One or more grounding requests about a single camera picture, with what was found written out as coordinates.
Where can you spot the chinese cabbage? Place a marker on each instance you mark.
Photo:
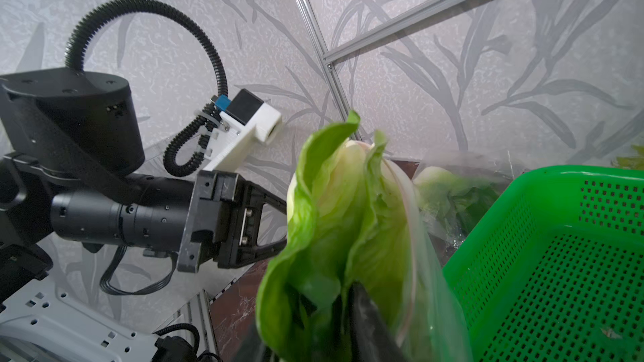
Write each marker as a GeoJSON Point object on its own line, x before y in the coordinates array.
{"type": "Point", "coordinates": [347, 224]}
{"type": "Point", "coordinates": [452, 204]}

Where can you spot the clear zip-top bag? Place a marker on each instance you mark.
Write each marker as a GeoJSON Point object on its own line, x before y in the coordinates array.
{"type": "Point", "coordinates": [505, 167]}
{"type": "Point", "coordinates": [432, 325]}

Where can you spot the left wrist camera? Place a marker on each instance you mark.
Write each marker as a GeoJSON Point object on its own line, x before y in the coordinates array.
{"type": "Point", "coordinates": [246, 121]}

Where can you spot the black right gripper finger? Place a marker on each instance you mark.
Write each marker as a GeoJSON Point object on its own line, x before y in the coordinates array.
{"type": "Point", "coordinates": [371, 339]}

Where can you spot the green plastic basket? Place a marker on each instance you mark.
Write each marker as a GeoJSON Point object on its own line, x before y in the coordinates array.
{"type": "Point", "coordinates": [554, 270]}

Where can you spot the aluminium frame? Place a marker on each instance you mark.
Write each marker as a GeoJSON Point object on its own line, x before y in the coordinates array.
{"type": "Point", "coordinates": [558, 23]}

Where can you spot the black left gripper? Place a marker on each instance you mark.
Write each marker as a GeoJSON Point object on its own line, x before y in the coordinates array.
{"type": "Point", "coordinates": [226, 224]}

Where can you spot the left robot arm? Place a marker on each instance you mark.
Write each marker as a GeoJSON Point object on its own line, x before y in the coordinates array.
{"type": "Point", "coordinates": [77, 151]}

